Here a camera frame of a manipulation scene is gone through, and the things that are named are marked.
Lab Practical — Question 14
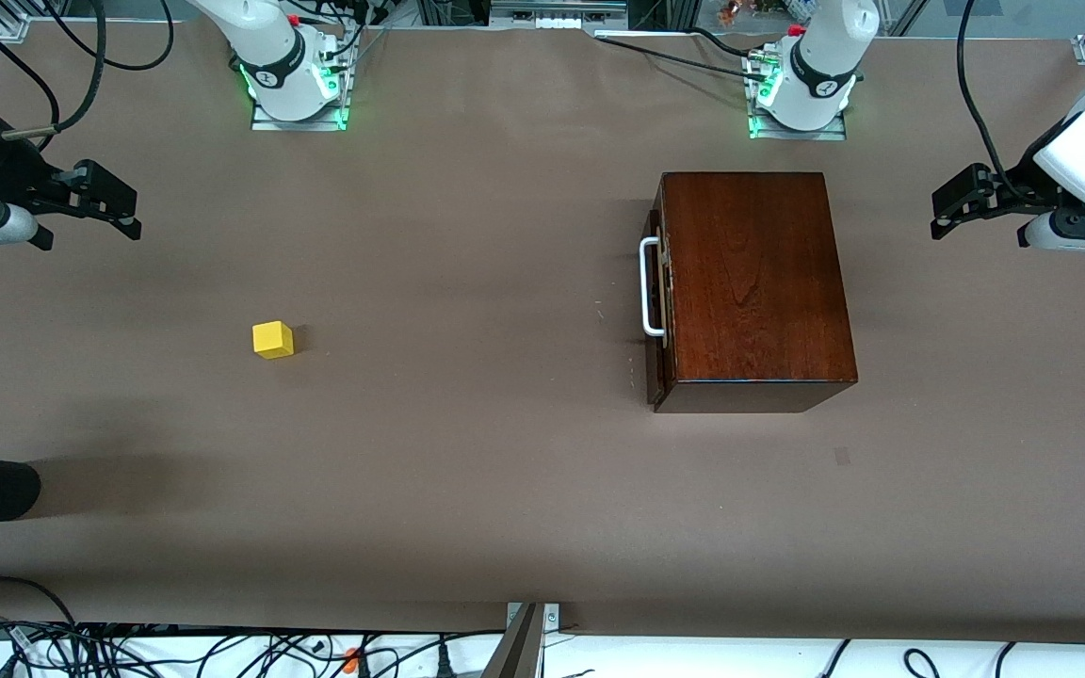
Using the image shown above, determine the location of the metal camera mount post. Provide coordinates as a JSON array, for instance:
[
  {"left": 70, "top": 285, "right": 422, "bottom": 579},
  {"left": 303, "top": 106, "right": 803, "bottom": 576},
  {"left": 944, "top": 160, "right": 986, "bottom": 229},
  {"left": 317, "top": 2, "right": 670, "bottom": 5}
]
[{"left": 483, "top": 601, "right": 562, "bottom": 678}]

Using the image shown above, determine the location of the dark wooden drawer cabinet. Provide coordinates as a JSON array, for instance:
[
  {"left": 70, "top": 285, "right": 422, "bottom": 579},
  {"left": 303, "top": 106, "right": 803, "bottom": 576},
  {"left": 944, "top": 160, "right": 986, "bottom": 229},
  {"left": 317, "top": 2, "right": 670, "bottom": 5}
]
[{"left": 653, "top": 171, "right": 859, "bottom": 414}]

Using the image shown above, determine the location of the wooden drawer with white handle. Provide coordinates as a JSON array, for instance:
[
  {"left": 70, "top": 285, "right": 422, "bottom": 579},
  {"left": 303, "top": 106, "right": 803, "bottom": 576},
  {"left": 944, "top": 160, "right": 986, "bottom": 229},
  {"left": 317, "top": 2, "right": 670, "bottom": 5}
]
[{"left": 640, "top": 209, "right": 671, "bottom": 406}]

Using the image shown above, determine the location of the black cable with white label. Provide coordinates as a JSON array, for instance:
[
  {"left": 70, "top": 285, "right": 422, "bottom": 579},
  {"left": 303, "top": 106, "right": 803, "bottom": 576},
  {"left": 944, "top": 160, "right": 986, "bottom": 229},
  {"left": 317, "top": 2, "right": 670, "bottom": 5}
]
[{"left": 0, "top": 625, "right": 37, "bottom": 678}]

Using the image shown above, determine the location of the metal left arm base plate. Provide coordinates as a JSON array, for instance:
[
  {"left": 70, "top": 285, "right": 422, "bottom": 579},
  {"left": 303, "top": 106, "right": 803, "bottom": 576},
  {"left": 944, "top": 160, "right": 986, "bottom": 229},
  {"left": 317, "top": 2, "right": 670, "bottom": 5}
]
[{"left": 744, "top": 47, "right": 850, "bottom": 142}]

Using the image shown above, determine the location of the yellow cube block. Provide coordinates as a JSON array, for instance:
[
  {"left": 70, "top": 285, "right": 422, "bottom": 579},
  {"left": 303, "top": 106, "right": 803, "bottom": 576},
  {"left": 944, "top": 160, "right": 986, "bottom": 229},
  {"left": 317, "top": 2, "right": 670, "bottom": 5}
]
[{"left": 252, "top": 321, "right": 296, "bottom": 361}]

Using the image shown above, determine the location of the thin black hanging cable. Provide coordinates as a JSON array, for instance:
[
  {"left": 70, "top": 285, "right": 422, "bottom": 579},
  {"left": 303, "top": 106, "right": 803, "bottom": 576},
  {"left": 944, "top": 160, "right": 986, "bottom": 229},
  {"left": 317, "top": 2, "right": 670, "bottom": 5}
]
[{"left": 102, "top": 0, "right": 174, "bottom": 73}]

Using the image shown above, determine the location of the long black base cable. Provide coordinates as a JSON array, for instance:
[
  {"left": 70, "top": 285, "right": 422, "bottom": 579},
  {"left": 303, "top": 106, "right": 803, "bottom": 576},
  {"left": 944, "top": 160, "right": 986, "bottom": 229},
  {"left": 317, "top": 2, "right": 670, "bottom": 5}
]
[{"left": 593, "top": 34, "right": 762, "bottom": 82}]

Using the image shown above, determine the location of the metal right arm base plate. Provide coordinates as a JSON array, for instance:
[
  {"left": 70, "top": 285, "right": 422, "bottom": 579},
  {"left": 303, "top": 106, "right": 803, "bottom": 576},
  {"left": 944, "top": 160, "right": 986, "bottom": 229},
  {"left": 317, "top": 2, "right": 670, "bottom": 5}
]
[{"left": 250, "top": 26, "right": 353, "bottom": 133}]

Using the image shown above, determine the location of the black looping cable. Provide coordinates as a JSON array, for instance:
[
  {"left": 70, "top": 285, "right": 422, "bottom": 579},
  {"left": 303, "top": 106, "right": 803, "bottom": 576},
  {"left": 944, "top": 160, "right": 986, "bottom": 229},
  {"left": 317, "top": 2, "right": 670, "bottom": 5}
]
[{"left": 0, "top": 575, "right": 80, "bottom": 651}]

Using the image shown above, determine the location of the black cable with metal connector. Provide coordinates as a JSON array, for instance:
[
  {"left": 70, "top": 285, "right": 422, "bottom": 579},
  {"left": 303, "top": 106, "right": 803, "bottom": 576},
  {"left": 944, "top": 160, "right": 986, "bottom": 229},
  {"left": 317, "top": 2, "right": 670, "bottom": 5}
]
[{"left": 0, "top": 0, "right": 109, "bottom": 152}]

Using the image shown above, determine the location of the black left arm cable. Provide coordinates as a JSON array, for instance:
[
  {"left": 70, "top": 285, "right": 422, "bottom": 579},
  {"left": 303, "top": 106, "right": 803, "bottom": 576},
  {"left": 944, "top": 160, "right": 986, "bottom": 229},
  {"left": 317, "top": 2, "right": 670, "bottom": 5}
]
[{"left": 955, "top": 0, "right": 1010, "bottom": 182}]

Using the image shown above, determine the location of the grey power strip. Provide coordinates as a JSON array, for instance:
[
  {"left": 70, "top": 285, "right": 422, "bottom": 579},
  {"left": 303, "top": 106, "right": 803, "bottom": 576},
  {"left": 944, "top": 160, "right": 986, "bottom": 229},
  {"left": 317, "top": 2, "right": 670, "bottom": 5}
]
[{"left": 488, "top": 0, "right": 629, "bottom": 30}]

